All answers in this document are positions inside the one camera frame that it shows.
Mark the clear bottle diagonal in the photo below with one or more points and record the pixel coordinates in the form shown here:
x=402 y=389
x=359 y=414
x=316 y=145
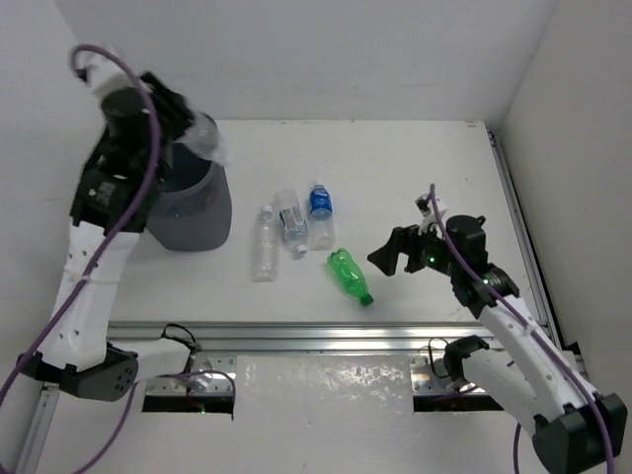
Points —
x=204 y=139

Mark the grey mesh waste bin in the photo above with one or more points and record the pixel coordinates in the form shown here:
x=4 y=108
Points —
x=194 y=213

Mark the clear bottle white cap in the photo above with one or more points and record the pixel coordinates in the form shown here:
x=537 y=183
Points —
x=265 y=246

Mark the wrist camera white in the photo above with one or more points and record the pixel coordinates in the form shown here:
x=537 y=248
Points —
x=433 y=210
x=99 y=74

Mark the clear bottle grey label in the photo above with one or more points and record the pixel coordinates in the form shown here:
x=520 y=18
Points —
x=293 y=223

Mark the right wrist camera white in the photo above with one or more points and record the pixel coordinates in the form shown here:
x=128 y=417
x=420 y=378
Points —
x=433 y=210

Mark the clear bottle blue label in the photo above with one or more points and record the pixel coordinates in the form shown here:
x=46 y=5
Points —
x=321 y=218

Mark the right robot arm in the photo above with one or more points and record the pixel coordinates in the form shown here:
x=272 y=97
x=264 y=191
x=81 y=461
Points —
x=572 y=426

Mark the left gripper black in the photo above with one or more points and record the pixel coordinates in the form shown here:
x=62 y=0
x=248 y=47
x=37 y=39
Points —
x=174 y=112

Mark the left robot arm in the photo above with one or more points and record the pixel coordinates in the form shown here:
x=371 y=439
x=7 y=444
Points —
x=118 y=187

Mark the green plastic bottle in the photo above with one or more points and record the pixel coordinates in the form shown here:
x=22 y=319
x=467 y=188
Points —
x=349 y=276

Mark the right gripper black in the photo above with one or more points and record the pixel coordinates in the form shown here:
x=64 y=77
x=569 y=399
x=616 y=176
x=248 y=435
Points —
x=386 y=256

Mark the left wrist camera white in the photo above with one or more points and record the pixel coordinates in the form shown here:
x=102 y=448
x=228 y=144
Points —
x=99 y=74

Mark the aluminium rail frame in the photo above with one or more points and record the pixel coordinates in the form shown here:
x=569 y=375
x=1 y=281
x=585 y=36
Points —
x=375 y=170

